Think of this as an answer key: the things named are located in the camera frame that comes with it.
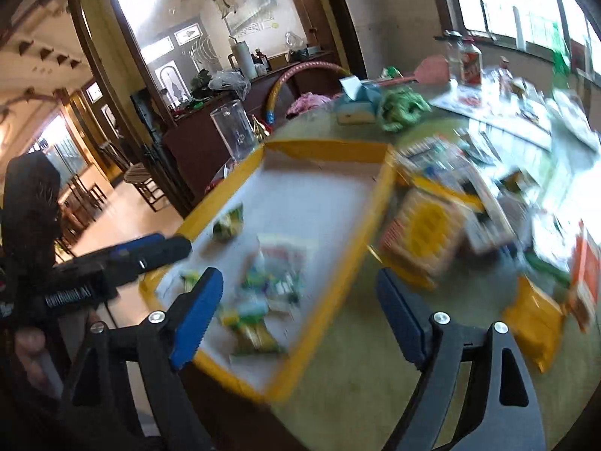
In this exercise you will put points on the pale yellow box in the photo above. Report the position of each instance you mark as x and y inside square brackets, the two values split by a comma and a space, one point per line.
[354, 115]

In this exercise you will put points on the grey plastic bag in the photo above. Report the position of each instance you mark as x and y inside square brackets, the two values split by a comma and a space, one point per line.
[230, 82]

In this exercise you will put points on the white thermos jug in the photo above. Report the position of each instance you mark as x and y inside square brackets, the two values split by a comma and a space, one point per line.
[244, 58]

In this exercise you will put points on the small golden ornament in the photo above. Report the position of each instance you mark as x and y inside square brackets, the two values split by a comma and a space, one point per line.
[258, 128]

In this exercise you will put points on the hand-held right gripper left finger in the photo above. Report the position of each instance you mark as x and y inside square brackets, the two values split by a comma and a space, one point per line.
[199, 319]

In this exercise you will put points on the white red-label liquor bottle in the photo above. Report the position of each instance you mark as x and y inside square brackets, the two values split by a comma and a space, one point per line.
[470, 63]

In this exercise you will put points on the small green snack packet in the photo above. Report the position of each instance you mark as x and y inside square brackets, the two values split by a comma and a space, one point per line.
[227, 225]

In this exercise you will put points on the green plastic bag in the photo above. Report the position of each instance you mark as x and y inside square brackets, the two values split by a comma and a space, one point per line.
[404, 108]

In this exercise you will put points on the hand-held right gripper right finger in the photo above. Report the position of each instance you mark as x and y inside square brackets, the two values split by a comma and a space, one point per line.
[399, 317]

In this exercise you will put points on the yellow green snack packet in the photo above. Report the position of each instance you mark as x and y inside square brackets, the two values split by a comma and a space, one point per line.
[253, 333]

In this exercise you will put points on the green printed bag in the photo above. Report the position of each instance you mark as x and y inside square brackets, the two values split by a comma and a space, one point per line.
[559, 54]

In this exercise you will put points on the teal tissue box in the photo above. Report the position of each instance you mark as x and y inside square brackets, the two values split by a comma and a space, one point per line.
[361, 91]

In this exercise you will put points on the pink fly swatter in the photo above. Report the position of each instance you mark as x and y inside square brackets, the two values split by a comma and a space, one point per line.
[434, 68]

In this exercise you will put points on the small clear bottle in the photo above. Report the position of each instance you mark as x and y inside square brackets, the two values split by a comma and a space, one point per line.
[505, 75]

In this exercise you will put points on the tall clear plastic container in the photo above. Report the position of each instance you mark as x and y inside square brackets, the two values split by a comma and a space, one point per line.
[233, 127]

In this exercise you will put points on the wooden chair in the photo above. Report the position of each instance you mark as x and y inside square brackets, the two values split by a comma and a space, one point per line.
[141, 178]

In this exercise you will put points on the dark wooden sideboard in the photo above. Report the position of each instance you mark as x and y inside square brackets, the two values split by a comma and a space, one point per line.
[202, 145]

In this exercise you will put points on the colourful hula hoop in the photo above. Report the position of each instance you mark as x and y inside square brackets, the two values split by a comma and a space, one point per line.
[281, 82]

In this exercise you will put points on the clear glass jar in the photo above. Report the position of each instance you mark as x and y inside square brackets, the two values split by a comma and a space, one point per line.
[453, 54]

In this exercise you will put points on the pink cloth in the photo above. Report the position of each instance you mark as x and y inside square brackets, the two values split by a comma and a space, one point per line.
[307, 103]

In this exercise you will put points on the colourful snack packet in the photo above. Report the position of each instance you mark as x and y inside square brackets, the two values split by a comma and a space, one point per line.
[436, 159]

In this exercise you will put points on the orange white snack packet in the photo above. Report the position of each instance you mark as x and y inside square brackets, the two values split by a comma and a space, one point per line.
[586, 272]

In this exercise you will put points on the white black snack packet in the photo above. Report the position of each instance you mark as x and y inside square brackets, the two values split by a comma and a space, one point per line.
[488, 225]

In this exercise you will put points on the printed paper sheet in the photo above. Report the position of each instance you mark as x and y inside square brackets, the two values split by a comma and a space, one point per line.
[493, 110]

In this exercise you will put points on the person's left hand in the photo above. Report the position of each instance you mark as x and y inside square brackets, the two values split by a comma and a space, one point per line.
[30, 354]

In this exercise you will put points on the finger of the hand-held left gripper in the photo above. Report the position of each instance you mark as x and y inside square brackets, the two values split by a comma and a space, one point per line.
[164, 251]
[136, 245]

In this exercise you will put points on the white pink snack packet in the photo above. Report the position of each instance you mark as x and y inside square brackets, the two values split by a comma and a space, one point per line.
[286, 258]

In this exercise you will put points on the yellow tray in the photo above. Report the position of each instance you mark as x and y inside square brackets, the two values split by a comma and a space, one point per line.
[310, 197]

